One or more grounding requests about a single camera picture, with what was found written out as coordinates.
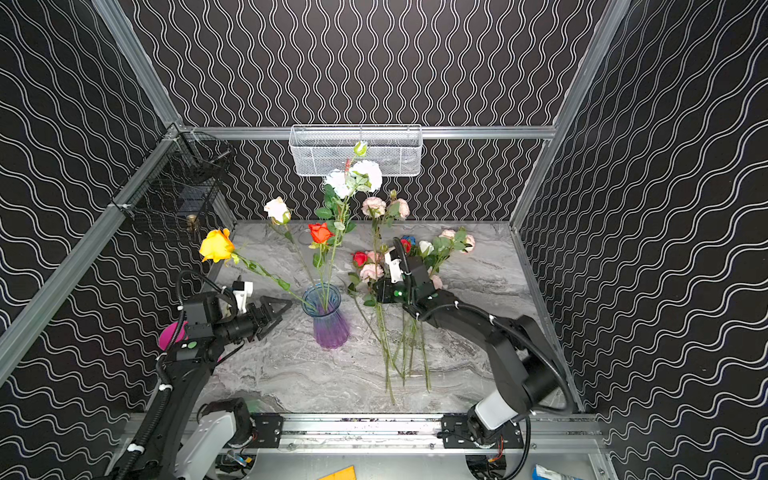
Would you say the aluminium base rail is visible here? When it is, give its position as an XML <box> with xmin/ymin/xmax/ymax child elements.
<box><xmin>128</xmin><ymin>412</ymin><xmax>604</xmax><ymax>454</ymax></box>

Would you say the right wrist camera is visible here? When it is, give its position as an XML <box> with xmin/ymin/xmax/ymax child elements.
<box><xmin>385</xmin><ymin>252</ymin><xmax>403</xmax><ymax>284</ymax></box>

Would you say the pink rose spray right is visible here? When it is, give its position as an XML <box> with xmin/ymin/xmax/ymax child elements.
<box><xmin>418</xmin><ymin>227</ymin><xmax>476</xmax><ymax>289</ymax></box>

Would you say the white light-blue flower stem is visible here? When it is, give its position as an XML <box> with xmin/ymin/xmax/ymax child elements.
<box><xmin>315</xmin><ymin>141</ymin><xmax>382</xmax><ymax>283</ymax></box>

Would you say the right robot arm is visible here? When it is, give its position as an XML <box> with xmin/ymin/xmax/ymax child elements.
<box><xmin>375</xmin><ymin>237</ymin><xmax>577</xmax><ymax>446</ymax></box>

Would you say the brass padlock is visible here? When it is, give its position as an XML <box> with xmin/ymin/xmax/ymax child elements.
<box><xmin>186</xmin><ymin>214</ymin><xmax>200</xmax><ymax>234</ymax></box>

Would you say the blue white box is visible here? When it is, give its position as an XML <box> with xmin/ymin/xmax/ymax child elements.
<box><xmin>532</xmin><ymin>464</ymin><xmax>581</xmax><ymax>480</ymax></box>

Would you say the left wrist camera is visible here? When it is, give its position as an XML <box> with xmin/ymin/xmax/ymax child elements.
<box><xmin>231</xmin><ymin>279</ymin><xmax>253</xmax><ymax>314</ymax></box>

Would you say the magenta silicone cup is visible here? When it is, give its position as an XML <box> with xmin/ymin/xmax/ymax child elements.
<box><xmin>157</xmin><ymin>321</ymin><xmax>188</xmax><ymax>352</ymax></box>

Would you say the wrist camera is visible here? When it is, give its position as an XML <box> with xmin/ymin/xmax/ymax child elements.
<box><xmin>385</xmin><ymin>252</ymin><xmax>403</xmax><ymax>284</ymax></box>
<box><xmin>231</xmin><ymin>279</ymin><xmax>253</xmax><ymax>314</ymax></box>

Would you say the white mesh wall basket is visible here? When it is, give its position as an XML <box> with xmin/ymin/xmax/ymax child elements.
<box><xmin>288</xmin><ymin>124</ymin><xmax>424</xmax><ymax>177</ymax></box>

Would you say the cream rose stem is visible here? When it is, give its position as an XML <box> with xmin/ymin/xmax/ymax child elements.
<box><xmin>263</xmin><ymin>196</ymin><xmax>319</xmax><ymax>314</ymax></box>

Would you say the yellow object below rail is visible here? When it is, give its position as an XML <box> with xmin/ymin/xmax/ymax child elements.
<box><xmin>319</xmin><ymin>466</ymin><xmax>357</xmax><ymax>480</ymax></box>

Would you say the pink rose spray stem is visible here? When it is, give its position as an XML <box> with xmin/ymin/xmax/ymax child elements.
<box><xmin>360</xmin><ymin>191</ymin><xmax>411</xmax><ymax>282</ymax></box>

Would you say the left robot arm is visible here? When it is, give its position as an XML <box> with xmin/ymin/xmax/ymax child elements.
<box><xmin>104</xmin><ymin>291</ymin><xmax>293</xmax><ymax>479</ymax></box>

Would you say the black wire wall basket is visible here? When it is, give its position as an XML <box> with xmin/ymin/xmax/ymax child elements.
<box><xmin>120</xmin><ymin>131</ymin><xmax>234</xmax><ymax>242</ymax></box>

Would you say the purple blue glass vase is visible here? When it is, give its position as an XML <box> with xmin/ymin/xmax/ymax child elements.
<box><xmin>302</xmin><ymin>283</ymin><xmax>350</xmax><ymax>350</ymax></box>

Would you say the yellow rose stem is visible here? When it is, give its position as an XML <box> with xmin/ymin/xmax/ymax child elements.
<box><xmin>199</xmin><ymin>229</ymin><xmax>317</xmax><ymax>313</ymax></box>

